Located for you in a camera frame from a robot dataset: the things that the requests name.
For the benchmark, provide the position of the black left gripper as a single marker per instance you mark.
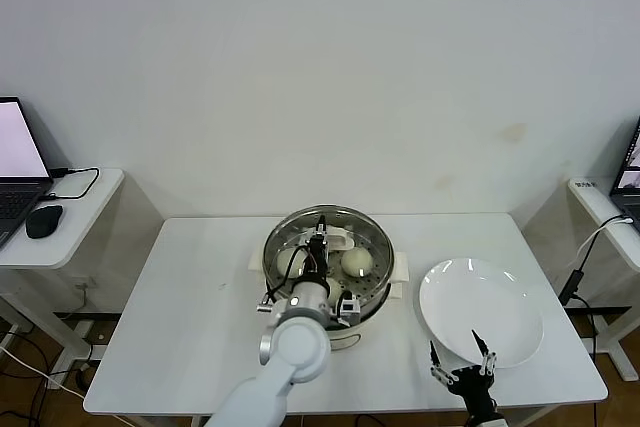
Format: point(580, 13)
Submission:
point(314, 264)

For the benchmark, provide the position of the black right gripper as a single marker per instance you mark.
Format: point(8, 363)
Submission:
point(470, 387)

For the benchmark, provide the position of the white steamed baozi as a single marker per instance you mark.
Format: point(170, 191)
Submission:
point(356, 263)
point(334, 292)
point(286, 263)

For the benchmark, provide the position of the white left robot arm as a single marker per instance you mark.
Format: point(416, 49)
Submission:
point(295, 347)

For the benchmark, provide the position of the stainless steel steamer basket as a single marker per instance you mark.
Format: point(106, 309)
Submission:
point(372, 304)

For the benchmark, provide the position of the white round plate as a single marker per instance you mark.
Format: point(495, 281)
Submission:
point(475, 307)

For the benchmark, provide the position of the cream electric cooker base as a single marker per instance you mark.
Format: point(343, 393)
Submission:
point(400, 277)

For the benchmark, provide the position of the white side table with sticker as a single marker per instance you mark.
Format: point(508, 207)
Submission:
point(590, 202)

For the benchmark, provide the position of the white side table with mouse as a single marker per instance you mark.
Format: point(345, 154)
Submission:
point(75, 242)

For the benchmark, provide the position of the black computer mouse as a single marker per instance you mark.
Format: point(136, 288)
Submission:
point(44, 221)

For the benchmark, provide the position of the laptop with blank pink screen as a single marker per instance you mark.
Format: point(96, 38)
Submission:
point(15, 147)

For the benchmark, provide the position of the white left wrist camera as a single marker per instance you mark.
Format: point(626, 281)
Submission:
point(348, 308)

